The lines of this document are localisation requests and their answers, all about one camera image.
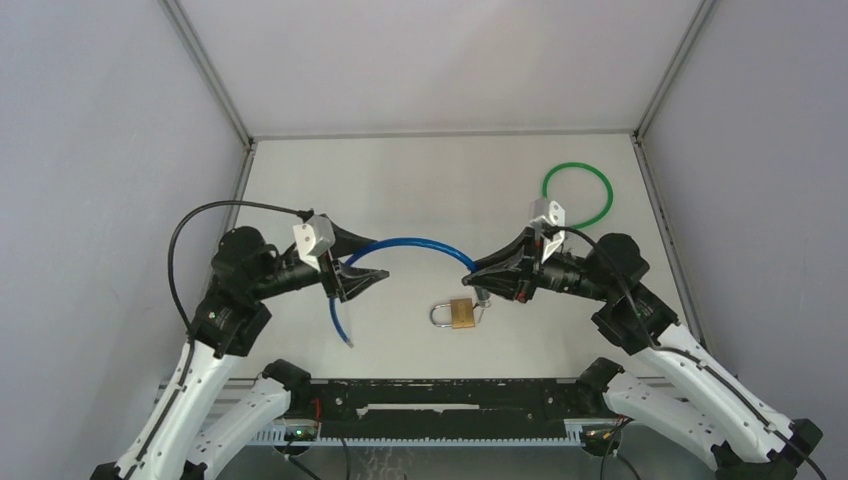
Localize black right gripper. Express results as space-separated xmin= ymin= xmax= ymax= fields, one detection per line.
xmin=465 ymin=224 xmax=612 ymax=302

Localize blue cable lock keys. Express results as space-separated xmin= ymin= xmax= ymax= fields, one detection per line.
xmin=475 ymin=289 xmax=491 ymax=309

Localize green cable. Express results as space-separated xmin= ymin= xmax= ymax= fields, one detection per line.
xmin=541 ymin=162 xmax=615 ymax=232

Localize blue cable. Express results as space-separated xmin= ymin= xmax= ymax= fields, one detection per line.
xmin=328 ymin=237 xmax=480 ymax=349

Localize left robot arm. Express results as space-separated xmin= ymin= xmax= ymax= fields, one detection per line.
xmin=92 ymin=215 xmax=389 ymax=479

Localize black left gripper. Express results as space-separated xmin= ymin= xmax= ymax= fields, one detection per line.
xmin=253 ymin=219 xmax=390 ymax=300

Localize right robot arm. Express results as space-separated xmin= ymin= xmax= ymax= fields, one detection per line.
xmin=463 ymin=226 xmax=823 ymax=479

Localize white slotted cable duct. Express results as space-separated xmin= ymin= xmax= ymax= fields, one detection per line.
xmin=247 ymin=423 xmax=585 ymax=447

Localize large brass padlock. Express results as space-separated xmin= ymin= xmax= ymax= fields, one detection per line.
xmin=428 ymin=298 xmax=478 ymax=329

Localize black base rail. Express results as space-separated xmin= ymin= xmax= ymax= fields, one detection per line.
xmin=282 ymin=378 xmax=619 ymax=433

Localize right black camera cable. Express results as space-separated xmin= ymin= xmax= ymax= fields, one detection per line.
xmin=546 ymin=226 xmax=829 ymax=480

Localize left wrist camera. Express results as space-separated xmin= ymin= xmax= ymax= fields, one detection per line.
xmin=292 ymin=215 xmax=336 ymax=269

